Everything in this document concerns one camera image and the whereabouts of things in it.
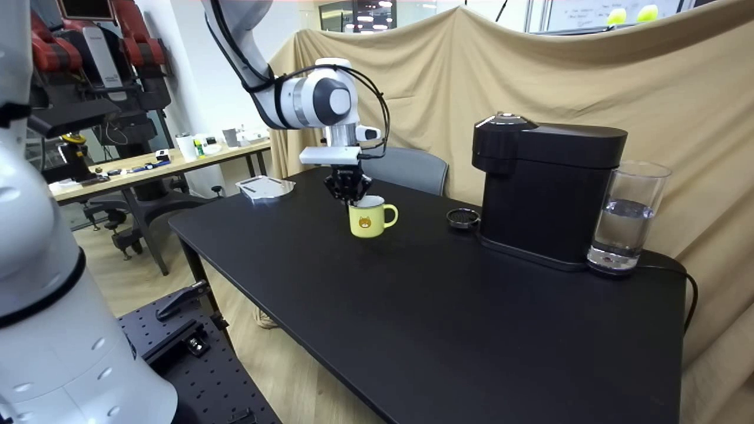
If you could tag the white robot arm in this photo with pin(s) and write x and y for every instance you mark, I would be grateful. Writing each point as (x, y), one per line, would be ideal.
(65, 355)

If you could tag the beige backdrop cloth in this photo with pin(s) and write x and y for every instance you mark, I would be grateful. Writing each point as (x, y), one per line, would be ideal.
(682, 87)

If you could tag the small black round lid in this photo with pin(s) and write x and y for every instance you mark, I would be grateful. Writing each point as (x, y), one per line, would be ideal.
(463, 217)

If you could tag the yellow mug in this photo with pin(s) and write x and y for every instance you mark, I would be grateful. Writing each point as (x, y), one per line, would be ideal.
(370, 217)

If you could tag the black office chair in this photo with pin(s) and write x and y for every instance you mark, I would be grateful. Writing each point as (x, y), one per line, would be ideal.
(119, 215)

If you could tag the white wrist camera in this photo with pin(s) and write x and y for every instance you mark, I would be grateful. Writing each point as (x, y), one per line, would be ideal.
(342, 143)

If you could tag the wooden side table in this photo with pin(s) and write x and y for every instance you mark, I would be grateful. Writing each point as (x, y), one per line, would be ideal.
(128, 173)

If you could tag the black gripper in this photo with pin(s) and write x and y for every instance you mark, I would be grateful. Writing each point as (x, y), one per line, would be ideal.
(348, 182)

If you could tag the clear water tank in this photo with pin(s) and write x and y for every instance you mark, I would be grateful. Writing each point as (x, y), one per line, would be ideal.
(624, 217)

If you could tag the black coffee machine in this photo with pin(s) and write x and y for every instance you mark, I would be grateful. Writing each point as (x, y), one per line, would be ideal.
(545, 184)

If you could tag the red black robot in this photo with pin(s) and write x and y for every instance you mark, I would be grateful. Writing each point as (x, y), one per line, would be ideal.
(94, 66)

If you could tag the wall monitor screen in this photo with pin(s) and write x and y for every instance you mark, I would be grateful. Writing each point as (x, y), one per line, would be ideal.
(356, 15)

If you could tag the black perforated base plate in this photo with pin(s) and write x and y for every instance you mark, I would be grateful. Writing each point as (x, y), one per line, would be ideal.
(183, 338)

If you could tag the grey office chair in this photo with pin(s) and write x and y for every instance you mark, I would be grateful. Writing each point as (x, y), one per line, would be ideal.
(409, 168)

